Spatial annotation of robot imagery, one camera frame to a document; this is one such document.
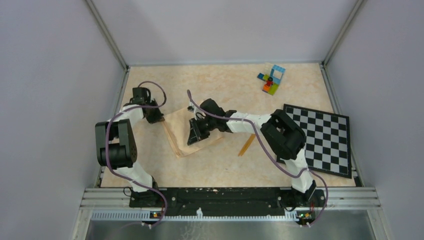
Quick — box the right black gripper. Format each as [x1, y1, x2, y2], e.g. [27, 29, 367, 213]
[187, 117, 217, 146]

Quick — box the peach cloth napkin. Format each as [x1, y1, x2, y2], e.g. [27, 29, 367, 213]
[161, 108, 224, 158]

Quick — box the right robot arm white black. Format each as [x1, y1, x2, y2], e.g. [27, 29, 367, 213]
[187, 98, 316, 206]

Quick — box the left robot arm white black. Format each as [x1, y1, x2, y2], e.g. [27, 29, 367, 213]
[95, 87, 165, 207]

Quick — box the orange plastic spoon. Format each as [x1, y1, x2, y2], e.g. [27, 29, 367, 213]
[237, 134, 256, 157]

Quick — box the colourful toy brick model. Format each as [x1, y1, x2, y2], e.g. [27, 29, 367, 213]
[256, 63, 286, 96]

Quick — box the black white checkerboard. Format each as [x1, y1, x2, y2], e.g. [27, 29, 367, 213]
[283, 104, 352, 179]

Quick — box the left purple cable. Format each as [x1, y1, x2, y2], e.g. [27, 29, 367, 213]
[104, 80, 169, 229]

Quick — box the purple cable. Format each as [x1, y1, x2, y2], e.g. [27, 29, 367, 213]
[186, 89, 329, 227]
[104, 80, 169, 229]

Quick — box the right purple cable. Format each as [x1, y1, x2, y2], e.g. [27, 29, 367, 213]
[186, 89, 329, 227]

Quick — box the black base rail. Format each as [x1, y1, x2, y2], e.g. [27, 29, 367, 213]
[129, 187, 326, 217]

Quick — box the aluminium frame profile front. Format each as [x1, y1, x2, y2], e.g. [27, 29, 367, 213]
[80, 187, 381, 223]

